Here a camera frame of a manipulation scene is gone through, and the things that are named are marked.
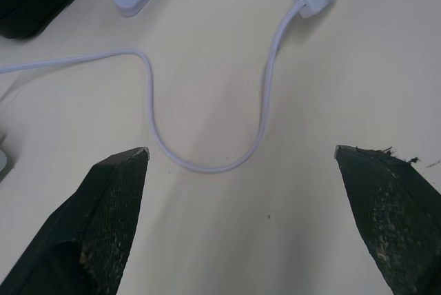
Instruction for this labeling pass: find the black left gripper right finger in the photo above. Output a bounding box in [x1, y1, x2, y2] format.
[334, 144, 441, 295]

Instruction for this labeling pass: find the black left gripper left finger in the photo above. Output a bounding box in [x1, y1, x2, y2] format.
[0, 146, 151, 295]

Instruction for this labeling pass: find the white object at table edge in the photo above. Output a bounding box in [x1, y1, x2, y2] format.
[0, 132, 10, 183]

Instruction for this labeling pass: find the white cable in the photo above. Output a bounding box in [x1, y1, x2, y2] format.
[0, 0, 307, 174]

